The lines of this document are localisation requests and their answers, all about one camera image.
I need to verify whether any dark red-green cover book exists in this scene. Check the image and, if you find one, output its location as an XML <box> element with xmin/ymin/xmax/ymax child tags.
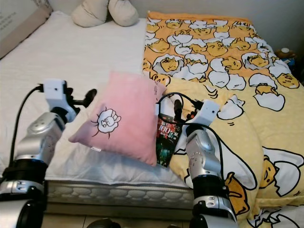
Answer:
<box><xmin>155</xmin><ymin>116</ymin><xmax>179</xmax><ymax>168</ymax></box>

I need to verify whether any pink pillow with fist drawing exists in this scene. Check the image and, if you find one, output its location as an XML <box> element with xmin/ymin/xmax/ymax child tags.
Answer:
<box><xmin>68</xmin><ymin>71</ymin><xmax>167</xmax><ymax>166</ymax></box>

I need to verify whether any yellow egg cartoon print blanket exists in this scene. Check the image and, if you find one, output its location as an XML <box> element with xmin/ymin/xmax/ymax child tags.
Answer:
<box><xmin>142</xmin><ymin>10</ymin><xmax>304</xmax><ymax>228</ymax></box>

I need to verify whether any white quilted mattress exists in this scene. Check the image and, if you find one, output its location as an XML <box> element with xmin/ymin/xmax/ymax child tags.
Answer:
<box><xmin>0</xmin><ymin>12</ymin><xmax>196</xmax><ymax>200</ymax></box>

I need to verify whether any cream plush toy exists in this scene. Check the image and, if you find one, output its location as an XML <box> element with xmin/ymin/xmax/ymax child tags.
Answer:
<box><xmin>71</xmin><ymin>0</ymin><xmax>140</xmax><ymax>28</ymax></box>

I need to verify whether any blue bottle with pale cap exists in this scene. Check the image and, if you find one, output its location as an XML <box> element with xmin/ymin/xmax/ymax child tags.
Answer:
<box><xmin>276</xmin><ymin>47</ymin><xmax>298</xmax><ymax>63</ymax></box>

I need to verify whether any dark left robot foot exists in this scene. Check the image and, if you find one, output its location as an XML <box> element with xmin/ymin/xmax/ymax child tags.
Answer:
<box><xmin>88</xmin><ymin>218</ymin><xmax>122</xmax><ymax>228</ymax></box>

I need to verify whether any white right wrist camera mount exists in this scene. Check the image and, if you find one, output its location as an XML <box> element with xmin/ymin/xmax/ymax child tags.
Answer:
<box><xmin>197</xmin><ymin>99</ymin><xmax>221</xmax><ymax>125</ymax></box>

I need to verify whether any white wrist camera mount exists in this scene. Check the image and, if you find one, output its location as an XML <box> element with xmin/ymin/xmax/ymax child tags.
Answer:
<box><xmin>197</xmin><ymin>99</ymin><xmax>221</xmax><ymax>125</ymax></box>
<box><xmin>43</xmin><ymin>78</ymin><xmax>75</xmax><ymax>115</ymax></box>

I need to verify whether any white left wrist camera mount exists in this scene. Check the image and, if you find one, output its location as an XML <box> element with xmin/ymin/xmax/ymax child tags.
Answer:
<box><xmin>43</xmin><ymin>78</ymin><xmax>75</xmax><ymax>115</ymax></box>

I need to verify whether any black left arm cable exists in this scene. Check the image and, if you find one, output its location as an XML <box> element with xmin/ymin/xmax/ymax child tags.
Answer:
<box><xmin>7</xmin><ymin>84</ymin><xmax>45</xmax><ymax>164</ymax></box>

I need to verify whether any grey-beige bed frame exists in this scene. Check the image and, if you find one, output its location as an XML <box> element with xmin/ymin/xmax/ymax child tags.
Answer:
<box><xmin>45</xmin><ymin>195</ymin><xmax>196</xmax><ymax>220</ymax></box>

